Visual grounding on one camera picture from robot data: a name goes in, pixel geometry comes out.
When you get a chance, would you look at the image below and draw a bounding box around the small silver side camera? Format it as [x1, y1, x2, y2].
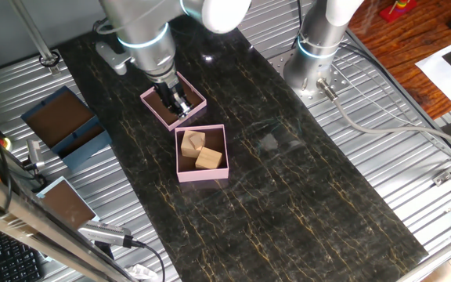
[20, 139, 49, 185]

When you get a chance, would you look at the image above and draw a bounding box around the shallow pink box lid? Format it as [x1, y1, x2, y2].
[139, 70, 208, 132]

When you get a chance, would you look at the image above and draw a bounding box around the grey base cable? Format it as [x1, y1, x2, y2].
[316, 77, 451, 157]

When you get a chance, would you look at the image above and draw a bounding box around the black camera cable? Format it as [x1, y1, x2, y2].
[131, 239, 167, 282]

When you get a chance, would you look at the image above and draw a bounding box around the black keyboard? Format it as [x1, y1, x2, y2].
[0, 225, 45, 282]

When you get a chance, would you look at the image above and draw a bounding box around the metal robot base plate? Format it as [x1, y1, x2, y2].
[266, 46, 352, 109]

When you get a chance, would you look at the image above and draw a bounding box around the dark marble pattern mat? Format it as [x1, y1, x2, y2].
[57, 15, 429, 282]

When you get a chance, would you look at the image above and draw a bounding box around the crumpled white tissue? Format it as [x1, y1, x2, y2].
[124, 263, 159, 282]

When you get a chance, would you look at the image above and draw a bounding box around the deep pink gift box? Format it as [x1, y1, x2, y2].
[174, 124, 230, 184]

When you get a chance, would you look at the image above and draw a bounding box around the dark blue cardboard box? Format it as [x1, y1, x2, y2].
[20, 85, 97, 150]
[51, 124, 114, 172]

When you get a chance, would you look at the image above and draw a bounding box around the aluminium frame beam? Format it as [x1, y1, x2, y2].
[0, 162, 136, 282]

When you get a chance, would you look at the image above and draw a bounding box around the small wooden cube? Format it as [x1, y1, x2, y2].
[189, 132, 207, 151]

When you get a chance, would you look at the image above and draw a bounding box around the metal pole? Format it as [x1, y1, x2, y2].
[9, 0, 61, 76]

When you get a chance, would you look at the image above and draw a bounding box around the light blue cardboard box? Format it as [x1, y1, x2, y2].
[36, 175, 101, 232]

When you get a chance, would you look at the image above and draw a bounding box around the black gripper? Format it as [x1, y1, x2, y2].
[153, 72, 193, 118]

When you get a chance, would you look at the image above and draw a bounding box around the black ring clamp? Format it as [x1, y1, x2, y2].
[38, 49, 61, 68]

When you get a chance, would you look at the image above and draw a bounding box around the paper with marker print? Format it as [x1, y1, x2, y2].
[414, 38, 451, 105]

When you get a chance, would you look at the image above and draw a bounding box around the large wooden cube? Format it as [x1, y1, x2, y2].
[180, 129, 207, 159]
[194, 146, 224, 171]

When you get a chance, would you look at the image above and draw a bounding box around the silver camera on stand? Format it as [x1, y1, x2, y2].
[77, 219, 135, 262]

